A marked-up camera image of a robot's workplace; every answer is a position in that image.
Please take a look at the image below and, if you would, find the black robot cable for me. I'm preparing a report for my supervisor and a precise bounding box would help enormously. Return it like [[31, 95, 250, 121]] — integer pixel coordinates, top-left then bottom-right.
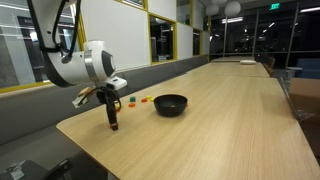
[[26, 0, 83, 64]]

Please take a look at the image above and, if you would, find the far wooden table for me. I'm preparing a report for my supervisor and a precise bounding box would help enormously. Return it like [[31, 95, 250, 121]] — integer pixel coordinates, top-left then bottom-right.
[[211, 56, 255, 62]]

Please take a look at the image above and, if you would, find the wrist camera with wood mount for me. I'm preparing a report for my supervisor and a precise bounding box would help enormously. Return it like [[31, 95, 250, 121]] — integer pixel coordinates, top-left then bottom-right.
[[72, 87, 94, 108]]

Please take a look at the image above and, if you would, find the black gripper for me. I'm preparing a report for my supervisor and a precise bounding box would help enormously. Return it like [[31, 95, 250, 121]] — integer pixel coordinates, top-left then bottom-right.
[[97, 87, 118, 131]]

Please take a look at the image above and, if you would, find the green cube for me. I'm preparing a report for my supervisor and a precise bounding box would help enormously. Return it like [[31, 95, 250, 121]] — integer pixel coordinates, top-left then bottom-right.
[[130, 96, 136, 102]]

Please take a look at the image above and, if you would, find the wooden table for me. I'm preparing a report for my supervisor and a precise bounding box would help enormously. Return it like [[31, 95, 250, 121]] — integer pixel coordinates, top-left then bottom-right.
[[189, 62, 270, 78], [211, 56, 255, 62]]

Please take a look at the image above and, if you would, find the black bowl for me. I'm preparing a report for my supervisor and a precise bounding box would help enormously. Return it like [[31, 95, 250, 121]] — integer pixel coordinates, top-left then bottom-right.
[[154, 94, 188, 117]]

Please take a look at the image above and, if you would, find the grey bench seat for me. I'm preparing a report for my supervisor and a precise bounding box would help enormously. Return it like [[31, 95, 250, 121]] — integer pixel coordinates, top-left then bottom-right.
[[0, 55, 207, 173]]

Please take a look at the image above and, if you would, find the white plate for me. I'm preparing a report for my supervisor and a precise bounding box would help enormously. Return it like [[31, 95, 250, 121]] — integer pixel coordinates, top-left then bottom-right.
[[240, 60, 257, 65]]

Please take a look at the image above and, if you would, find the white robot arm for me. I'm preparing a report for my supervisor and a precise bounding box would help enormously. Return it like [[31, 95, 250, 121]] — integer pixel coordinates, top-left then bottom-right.
[[27, 0, 127, 131]]

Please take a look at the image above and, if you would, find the middle wooden table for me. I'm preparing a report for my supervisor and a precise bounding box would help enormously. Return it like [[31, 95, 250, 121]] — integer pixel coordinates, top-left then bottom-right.
[[189, 62, 270, 78]]

